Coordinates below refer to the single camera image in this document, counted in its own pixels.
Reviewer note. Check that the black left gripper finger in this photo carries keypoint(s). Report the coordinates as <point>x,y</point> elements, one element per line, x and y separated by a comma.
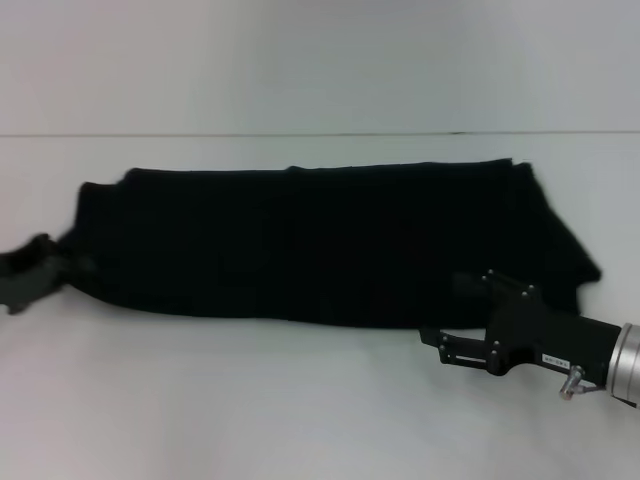
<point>77,267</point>
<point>42,245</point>

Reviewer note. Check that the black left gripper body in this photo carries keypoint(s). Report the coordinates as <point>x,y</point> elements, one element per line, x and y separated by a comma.
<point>25,287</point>

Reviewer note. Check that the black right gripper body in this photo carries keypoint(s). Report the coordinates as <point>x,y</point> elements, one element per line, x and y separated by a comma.
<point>545,335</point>

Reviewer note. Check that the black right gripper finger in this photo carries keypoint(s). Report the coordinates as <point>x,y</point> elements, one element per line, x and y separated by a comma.
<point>475,285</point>
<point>460,345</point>

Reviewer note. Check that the black FREE! print t-shirt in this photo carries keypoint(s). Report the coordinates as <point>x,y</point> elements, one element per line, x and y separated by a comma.
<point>325,240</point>

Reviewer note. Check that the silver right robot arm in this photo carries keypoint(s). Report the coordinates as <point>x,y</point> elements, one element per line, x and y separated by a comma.
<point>627,365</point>

